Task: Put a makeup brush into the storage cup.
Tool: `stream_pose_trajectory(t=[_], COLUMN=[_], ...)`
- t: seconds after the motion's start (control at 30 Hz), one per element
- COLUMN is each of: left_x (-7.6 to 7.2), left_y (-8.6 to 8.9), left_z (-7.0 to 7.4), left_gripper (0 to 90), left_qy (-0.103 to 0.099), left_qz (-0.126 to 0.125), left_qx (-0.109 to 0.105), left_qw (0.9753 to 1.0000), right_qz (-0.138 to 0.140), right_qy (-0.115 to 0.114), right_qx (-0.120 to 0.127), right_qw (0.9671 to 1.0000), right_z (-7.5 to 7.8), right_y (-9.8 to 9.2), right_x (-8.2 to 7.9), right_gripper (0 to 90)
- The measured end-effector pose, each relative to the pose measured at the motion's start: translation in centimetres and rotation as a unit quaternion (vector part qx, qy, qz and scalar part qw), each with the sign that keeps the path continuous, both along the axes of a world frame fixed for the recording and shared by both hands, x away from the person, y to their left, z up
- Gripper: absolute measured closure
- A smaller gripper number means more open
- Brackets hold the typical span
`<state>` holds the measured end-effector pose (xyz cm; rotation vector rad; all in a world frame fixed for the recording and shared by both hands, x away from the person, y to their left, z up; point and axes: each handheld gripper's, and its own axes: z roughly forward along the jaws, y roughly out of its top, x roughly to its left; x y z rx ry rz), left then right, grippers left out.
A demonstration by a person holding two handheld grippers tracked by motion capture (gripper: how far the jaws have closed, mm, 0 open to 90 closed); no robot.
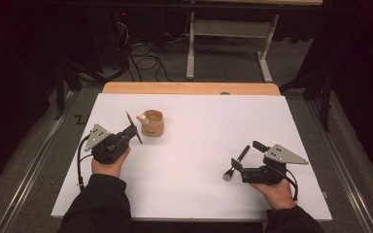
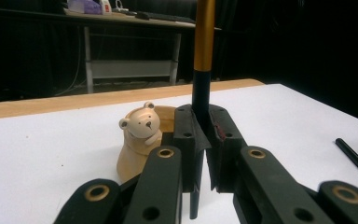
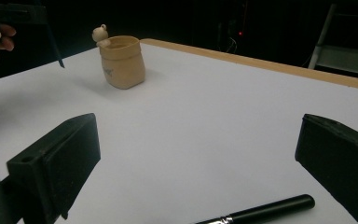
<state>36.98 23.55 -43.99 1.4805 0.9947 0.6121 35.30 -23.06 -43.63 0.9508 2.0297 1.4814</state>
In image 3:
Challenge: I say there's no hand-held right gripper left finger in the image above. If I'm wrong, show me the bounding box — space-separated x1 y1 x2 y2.
6 112 102 224

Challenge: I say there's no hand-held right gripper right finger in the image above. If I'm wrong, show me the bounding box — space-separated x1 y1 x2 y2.
294 113 358 224

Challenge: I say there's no thin dark pencil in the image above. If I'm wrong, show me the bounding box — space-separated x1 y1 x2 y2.
45 21 65 69

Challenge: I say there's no black makeup brush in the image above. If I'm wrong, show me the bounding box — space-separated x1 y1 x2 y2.
195 193 316 224

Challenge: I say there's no beige cup with bear figure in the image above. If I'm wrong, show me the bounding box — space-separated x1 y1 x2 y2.
91 23 146 91

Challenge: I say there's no white table sheet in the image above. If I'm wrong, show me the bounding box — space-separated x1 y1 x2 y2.
0 41 358 224

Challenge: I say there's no white metal stand frame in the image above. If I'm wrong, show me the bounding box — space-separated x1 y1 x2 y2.
307 3 358 78

